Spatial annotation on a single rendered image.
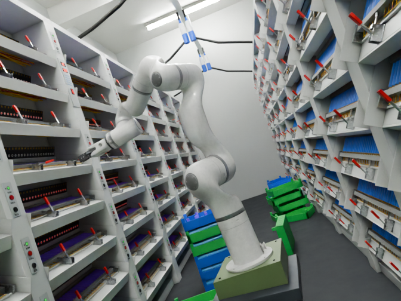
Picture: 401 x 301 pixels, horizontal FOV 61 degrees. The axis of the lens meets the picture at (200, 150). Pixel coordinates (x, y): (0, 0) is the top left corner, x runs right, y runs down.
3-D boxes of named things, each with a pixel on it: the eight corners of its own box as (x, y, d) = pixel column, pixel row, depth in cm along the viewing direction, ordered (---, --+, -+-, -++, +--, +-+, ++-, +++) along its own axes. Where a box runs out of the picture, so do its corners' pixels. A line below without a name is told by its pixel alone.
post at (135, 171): (182, 277, 256) (104, 53, 262) (179, 282, 246) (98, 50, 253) (157, 285, 259) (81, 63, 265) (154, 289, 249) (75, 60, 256)
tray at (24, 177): (92, 172, 181) (92, 154, 180) (12, 186, 121) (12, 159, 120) (57, 172, 184) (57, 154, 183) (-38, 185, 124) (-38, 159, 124)
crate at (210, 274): (245, 256, 225) (241, 245, 226) (249, 266, 205) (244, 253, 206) (203, 271, 226) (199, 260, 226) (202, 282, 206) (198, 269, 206)
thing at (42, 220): (104, 208, 180) (104, 182, 180) (30, 240, 120) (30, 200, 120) (68, 206, 183) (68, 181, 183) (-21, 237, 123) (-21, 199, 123)
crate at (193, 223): (229, 211, 227) (225, 199, 227) (231, 215, 206) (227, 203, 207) (187, 226, 227) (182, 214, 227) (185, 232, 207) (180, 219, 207)
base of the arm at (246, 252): (271, 244, 138) (252, 202, 138) (275, 259, 119) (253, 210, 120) (228, 261, 140) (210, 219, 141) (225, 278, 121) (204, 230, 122)
